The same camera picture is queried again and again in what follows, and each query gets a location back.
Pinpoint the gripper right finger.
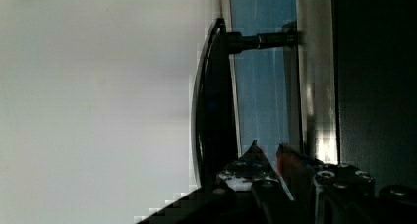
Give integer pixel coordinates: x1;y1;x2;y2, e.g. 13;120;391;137
276;144;376;224

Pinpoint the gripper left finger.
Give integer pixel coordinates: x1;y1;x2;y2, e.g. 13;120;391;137
215;140;294;224

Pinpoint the black toaster oven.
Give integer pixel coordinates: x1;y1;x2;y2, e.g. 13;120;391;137
191;0;416;196

